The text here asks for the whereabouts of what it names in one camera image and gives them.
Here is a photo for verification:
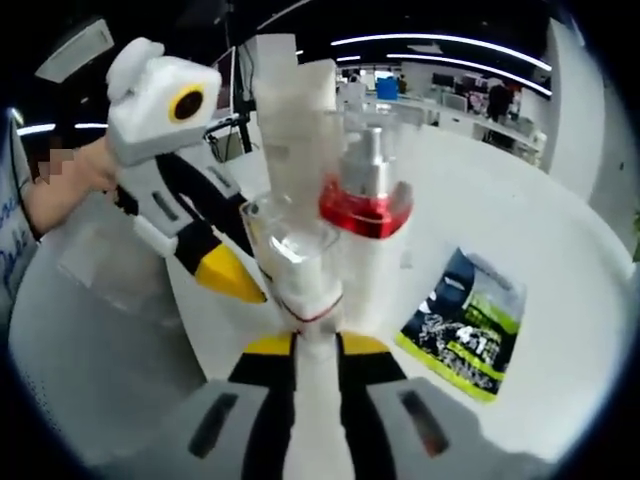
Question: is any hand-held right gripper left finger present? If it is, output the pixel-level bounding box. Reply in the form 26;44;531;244
184;332;298;480

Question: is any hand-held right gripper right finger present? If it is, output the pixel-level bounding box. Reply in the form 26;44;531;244
337;332;481;480

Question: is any red band skincare tube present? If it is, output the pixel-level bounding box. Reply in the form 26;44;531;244
239;197;349;480

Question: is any red collar skincare spray bottle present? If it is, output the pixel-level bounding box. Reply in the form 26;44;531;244
318;107;417;334

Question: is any computer monitor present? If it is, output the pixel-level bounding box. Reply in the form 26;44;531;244
213;46;240;115

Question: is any ceiling air conditioner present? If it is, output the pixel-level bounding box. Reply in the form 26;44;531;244
34;19;114;82

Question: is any green black sachet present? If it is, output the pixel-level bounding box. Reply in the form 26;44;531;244
394;247;529;404

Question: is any white mesh chair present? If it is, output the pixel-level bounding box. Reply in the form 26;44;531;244
9;189;212;454

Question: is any person's white shirt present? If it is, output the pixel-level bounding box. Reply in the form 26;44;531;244
0;114;42;312

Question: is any blue bin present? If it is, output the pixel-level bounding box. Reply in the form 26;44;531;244
375;76;401;100

